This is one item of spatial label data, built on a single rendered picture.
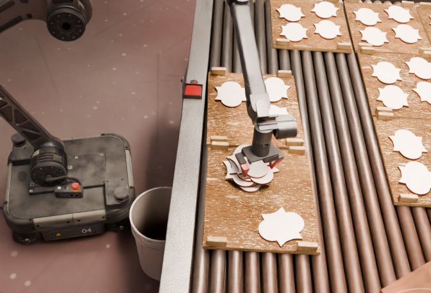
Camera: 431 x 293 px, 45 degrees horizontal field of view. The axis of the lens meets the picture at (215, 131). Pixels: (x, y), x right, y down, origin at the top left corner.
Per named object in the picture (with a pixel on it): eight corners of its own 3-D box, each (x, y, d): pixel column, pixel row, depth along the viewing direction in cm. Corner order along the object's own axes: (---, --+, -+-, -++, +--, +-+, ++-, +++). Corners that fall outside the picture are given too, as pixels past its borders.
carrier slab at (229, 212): (202, 249, 154) (202, 245, 153) (208, 149, 184) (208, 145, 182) (319, 255, 155) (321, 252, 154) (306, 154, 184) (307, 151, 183)
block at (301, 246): (296, 251, 154) (298, 245, 152) (296, 245, 155) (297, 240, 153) (317, 252, 154) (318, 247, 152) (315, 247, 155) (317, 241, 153)
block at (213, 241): (206, 246, 153) (206, 240, 151) (206, 240, 155) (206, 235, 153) (226, 247, 153) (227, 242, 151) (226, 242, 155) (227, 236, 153)
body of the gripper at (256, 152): (279, 157, 162) (282, 140, 157) (249, 166, 159) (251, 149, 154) (269, 143, 166) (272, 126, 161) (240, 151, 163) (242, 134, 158)
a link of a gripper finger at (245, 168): (262, 179, 166) (265, 159, 159) (242, 185, 164) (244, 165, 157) (253, 164, 170) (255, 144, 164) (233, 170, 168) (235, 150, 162)
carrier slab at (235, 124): (206, 147, 184) (206, 143, 183) (208, 74, 213) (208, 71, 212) (304, 150, 185) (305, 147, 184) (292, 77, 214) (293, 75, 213)
